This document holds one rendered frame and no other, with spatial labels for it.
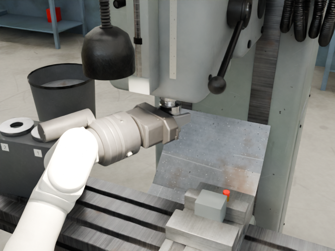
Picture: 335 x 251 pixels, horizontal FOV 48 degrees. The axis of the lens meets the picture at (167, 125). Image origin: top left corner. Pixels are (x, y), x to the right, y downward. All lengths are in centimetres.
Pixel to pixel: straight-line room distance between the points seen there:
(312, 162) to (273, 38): 207
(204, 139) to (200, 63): 58
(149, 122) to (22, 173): 49
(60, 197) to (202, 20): 35
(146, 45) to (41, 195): 29
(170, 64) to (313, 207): 207
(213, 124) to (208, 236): 45
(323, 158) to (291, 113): 201
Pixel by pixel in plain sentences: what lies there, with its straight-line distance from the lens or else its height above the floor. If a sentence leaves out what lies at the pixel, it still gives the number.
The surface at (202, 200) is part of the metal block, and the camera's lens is 86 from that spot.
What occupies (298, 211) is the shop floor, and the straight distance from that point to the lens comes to 254.
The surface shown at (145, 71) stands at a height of 138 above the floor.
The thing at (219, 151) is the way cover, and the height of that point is 97.
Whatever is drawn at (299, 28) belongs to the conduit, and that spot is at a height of 140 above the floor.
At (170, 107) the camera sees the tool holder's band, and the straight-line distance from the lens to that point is 75.
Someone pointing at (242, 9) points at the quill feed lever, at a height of 146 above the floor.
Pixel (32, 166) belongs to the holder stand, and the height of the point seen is 102.
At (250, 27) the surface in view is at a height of 140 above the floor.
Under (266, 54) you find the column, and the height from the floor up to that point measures 128.
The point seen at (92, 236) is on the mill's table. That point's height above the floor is 91.
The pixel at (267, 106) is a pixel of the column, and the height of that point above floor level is 113.
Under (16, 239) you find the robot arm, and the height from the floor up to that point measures 118.
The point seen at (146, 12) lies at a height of 147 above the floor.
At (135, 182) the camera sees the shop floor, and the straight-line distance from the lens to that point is 265.
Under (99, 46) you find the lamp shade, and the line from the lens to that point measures 49.
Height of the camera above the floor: 160
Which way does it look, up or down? 29 degrees down
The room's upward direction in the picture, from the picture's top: straight up
